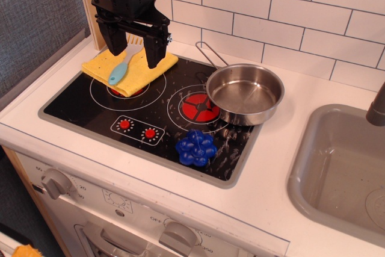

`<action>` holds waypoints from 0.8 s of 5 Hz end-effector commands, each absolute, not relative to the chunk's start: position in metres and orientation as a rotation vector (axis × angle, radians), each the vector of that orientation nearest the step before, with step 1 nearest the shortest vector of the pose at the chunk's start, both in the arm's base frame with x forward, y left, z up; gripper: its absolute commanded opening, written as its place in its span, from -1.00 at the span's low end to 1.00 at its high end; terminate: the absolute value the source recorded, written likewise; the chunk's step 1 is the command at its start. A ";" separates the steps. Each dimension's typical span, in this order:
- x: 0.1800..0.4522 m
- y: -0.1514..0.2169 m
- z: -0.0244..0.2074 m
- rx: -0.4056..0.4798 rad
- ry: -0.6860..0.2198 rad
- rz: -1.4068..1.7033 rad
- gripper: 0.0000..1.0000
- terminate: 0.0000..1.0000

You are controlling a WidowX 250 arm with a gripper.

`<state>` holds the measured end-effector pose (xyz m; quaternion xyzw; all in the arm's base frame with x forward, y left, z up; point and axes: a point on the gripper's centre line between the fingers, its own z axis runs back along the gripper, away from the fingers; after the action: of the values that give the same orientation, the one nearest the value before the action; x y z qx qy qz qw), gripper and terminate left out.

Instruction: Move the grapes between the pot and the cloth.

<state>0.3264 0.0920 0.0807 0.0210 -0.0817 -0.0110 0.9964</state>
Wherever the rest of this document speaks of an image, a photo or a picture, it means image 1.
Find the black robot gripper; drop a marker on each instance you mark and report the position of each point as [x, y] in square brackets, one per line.
[139, 17]

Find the blue toy grapes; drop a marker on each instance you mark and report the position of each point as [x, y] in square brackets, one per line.
[196, 149]

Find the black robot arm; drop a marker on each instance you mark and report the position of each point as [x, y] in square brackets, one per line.
[138, 17]

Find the stainless steel pot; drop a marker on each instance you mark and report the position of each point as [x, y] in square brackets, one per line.
[246, 94]

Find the yellow folded cloth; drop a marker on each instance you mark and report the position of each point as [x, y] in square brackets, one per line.
[138, 74]

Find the black toy stove top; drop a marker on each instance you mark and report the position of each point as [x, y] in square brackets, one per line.
[151, 122]

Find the grey left oven knob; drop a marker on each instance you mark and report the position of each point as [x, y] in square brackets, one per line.
[56, 183]

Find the grey oven knob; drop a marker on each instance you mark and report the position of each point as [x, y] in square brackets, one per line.
[56, 183]
[178, 238]

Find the white toy oven front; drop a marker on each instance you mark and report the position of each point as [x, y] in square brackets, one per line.
[92, 221]

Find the grey right oven knob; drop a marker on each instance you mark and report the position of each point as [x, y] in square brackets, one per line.
[178, 238]

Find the orange object at floor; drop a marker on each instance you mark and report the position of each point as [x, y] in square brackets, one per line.
[26, 251]

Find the grey plastic sink basin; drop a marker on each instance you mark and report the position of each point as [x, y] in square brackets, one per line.
[338, 174]

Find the grey faucet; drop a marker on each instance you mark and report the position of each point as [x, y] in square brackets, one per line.
[376, 111]

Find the grey spatula with blue handle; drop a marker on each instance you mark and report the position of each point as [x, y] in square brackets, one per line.
[134, 45]

